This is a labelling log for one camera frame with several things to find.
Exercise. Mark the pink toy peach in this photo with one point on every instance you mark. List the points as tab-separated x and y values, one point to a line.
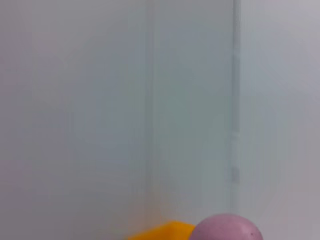
225	228

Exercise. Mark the yellow plastic bin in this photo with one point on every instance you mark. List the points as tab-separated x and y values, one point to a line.
165	232

